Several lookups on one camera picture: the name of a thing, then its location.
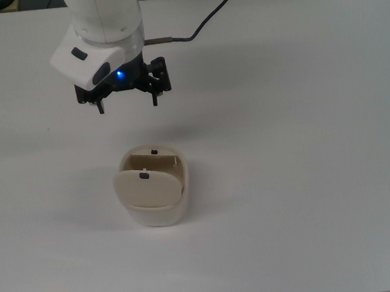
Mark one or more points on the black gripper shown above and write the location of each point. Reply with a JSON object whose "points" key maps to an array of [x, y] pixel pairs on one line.
{"points": [[130, 74]]}

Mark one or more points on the cream trash can lid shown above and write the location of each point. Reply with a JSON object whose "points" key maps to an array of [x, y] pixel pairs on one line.
{"points": [[147, 191]]}

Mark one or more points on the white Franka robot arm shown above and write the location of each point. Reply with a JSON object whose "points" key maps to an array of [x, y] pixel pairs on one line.
{"points": [[101, 10]]}

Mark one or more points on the small cream trash can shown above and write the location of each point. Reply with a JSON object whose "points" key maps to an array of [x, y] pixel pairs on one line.
{"points": [[160, 215]]}

